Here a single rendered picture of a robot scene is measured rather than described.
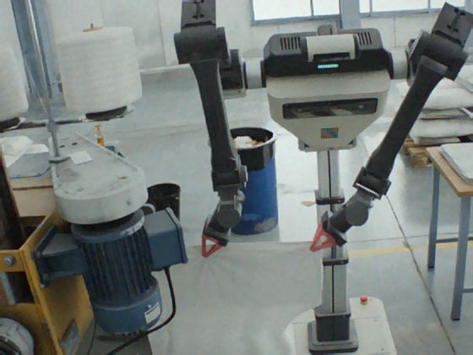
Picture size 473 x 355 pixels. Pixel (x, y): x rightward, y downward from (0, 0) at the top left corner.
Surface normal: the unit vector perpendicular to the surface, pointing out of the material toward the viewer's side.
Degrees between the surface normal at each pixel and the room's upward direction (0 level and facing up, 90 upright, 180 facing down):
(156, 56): 90
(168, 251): 90
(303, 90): 40
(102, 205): 90
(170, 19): 90
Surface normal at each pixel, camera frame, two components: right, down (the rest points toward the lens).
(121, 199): 0.62, 0.23
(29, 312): -0.07, 0.37
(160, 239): 0.33, 0.31
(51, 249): -0.11, -0.92
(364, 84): -0.13, -0.47
